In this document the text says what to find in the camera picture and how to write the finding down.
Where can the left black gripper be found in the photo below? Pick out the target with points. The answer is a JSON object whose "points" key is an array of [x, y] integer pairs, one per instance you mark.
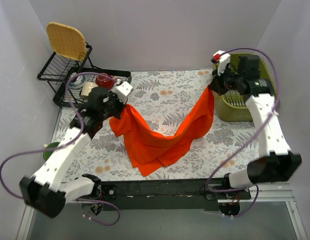
{"points": [[117, 107]]}

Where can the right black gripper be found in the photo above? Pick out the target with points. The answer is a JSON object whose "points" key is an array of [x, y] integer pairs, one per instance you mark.
{"points": [[217, 83]]}

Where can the orange t shirt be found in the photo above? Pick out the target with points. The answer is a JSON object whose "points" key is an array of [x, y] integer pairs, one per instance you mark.
{"points": [[149, 150]]}

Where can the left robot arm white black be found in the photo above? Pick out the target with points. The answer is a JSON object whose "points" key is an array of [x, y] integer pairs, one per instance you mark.
{"points": [[45, 191]]}

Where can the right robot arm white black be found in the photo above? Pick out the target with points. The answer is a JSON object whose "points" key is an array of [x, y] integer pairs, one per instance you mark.
{"points": [[276, 162]]}

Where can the dark red bowl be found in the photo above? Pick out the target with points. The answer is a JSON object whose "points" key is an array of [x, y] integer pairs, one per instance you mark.
{"points": [[105, 80]]}

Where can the olive green plastic tub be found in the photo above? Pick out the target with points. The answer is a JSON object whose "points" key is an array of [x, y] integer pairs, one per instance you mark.
{"points": [[231, 107]]}

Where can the cream ceramic mug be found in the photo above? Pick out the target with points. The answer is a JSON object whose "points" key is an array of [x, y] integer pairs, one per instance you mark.
{"points": [[87, 88]]}

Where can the blue white patterned bowl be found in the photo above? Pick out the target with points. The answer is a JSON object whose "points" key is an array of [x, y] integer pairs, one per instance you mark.
{"points": [[78, 82]]}

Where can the floral patterned table cloth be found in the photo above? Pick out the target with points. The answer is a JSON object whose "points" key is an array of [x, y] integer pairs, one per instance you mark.
{"points": [[164, 98]]}

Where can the woven yellow rattan tray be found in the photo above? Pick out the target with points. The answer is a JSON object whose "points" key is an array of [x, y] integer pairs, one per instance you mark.
{"points": [[66, 41]]}

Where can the green cup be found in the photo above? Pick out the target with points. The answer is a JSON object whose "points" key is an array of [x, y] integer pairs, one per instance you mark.
{"points": [[47, 153]]}

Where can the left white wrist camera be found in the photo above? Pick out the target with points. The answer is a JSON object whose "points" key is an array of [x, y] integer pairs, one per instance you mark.
{"points": [[122, 91]]}

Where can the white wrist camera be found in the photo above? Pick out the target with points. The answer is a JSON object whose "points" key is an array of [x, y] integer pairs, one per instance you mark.
{"points": [[221, 59], [122, 91]]}

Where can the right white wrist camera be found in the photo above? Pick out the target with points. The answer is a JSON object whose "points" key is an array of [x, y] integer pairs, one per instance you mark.
{"points": [[221, 59]]}

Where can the black wire dish rack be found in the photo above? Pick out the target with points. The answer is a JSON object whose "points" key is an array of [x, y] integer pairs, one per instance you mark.
{"points": [[58, 69]]}

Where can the black mounting base plate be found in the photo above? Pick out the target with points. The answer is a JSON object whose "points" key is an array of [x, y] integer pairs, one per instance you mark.
{"points": [[169, 194]]}

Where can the aluminium rail frame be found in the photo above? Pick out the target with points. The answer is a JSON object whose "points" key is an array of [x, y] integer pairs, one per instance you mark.
{"points": [[271, 214]]}

